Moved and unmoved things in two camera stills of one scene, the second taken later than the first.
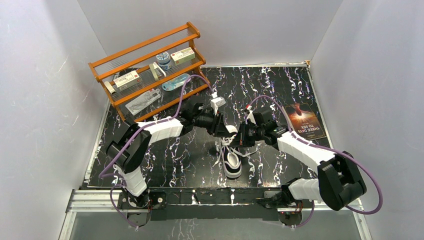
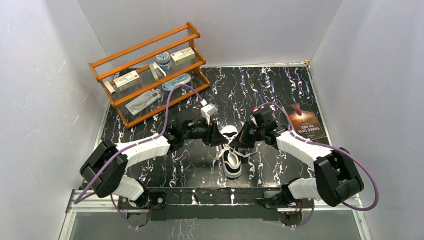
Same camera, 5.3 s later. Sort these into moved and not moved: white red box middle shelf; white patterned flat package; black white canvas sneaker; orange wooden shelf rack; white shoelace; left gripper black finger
Moved: white shoelace; left gripper black finger
Not moved: white patterned flat package; orange wooden shelf rack; white red box middle shelf; black white canvas sneaker
